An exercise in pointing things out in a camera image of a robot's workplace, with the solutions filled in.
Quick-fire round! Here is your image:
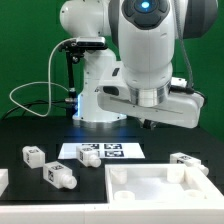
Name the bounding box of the white obstacle fence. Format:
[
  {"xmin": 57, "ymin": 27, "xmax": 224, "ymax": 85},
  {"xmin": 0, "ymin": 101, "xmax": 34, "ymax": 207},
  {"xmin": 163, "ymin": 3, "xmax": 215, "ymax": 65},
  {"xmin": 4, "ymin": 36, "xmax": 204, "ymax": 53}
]
[{"xmin": 0, "ymin": 168, "xmax": 224, "ymax": 224}]

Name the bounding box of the grey stand camera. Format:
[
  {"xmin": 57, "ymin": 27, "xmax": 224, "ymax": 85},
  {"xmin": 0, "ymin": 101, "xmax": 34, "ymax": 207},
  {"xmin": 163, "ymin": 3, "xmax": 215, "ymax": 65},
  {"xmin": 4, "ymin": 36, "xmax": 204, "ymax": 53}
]
[{"xmin": 76, "ymin": 37, "xmax": 106, "ymax": 48}]

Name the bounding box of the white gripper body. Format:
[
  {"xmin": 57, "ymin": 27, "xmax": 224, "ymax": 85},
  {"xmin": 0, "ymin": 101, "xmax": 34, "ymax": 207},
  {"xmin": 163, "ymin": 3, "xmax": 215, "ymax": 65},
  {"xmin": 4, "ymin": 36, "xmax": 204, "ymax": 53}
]
[{"xmin": 97, "ymin": 78, "xmax": 204, "ymax": 128}]

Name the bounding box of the white marker sheet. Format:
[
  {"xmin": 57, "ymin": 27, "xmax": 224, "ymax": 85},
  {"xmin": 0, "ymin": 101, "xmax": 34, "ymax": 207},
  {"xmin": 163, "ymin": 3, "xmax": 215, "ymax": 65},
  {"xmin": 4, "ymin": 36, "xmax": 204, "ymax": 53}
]
[{"xmin": 58, "ymin": 143, "xmax": 144, "ymax": 159}]

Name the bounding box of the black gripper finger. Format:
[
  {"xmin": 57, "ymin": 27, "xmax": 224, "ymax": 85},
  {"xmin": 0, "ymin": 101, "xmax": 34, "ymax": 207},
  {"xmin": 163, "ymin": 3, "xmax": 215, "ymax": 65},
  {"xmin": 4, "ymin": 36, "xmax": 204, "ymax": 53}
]
[{"xmin": 143, "ymin": 119, "xmax": 157, "ymax": 130}]

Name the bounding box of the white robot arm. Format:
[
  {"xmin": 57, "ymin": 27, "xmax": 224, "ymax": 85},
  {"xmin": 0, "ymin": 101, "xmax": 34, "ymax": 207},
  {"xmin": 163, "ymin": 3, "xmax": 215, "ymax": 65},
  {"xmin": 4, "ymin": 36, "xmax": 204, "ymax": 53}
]
[{"xmin": 60, "ymin": 0, "xmax": 218, "ymax": 128}]

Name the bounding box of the white square tabletop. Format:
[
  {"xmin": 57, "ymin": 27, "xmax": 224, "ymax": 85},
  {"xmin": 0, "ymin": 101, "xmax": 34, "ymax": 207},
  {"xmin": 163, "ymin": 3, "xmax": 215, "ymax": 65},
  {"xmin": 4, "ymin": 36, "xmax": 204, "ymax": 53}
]
[{"xmin": 105, "ymin": 164, "xmax": 224, "ymax": 204}]

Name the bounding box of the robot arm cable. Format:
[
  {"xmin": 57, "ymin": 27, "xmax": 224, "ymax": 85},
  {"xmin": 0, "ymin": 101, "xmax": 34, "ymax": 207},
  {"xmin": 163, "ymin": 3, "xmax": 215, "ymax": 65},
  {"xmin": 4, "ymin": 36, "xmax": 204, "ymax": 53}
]
[{"xmin": 173, "ymin": 0, "xmax": 196, "ymax": 88}]

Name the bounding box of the black camera stand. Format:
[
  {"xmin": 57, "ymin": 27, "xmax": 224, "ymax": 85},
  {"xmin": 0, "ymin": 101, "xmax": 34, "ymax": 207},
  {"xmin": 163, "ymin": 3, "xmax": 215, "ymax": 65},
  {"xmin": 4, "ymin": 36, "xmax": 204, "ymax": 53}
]
[{"xmin": 59, "ymin": 39, "xmax": 83, "ymax": 118}]

